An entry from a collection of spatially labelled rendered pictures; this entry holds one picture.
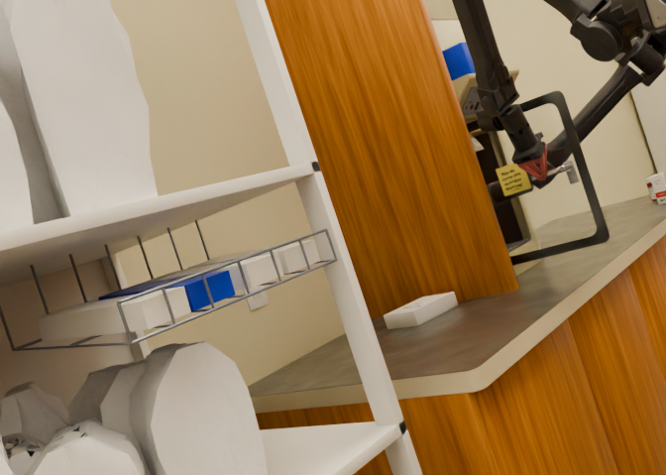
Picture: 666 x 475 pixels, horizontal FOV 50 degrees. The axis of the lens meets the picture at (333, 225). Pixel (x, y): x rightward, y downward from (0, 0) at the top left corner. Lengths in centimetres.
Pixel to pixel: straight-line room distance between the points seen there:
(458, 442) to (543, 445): 22
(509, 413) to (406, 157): 82
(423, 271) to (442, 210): 19
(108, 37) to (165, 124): 88
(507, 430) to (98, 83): 92
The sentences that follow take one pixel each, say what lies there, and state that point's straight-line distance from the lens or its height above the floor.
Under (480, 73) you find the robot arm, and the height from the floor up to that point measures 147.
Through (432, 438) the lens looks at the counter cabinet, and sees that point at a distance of 138.
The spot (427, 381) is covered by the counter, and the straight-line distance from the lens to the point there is 133.
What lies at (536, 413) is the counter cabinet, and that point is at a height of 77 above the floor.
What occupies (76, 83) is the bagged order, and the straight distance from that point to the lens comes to 97.
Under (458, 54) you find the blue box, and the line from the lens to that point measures 199.
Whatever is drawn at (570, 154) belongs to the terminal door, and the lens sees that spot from 188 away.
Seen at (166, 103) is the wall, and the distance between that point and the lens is 188.
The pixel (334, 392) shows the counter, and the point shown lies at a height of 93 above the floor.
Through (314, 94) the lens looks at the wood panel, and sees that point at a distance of 213.
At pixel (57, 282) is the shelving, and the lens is 159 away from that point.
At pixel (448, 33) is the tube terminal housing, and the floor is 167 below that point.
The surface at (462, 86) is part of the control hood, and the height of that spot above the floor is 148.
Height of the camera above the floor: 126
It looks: 1 degrees down
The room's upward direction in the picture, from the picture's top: 18 degrees counter-clockwise
